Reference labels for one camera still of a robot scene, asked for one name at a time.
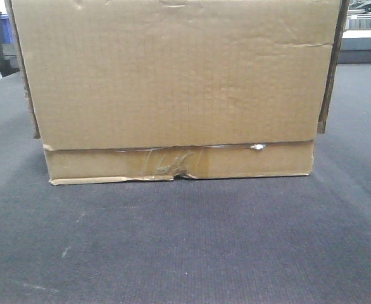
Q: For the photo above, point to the dark grey conveyor belt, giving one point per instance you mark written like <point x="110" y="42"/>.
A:
<point x="274" y="240"/>

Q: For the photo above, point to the grey background table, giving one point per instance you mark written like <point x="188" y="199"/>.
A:
<point x="355" y="47"/>

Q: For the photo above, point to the brown cardboard carton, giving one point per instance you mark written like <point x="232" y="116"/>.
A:
<point x="154" y="90"/>

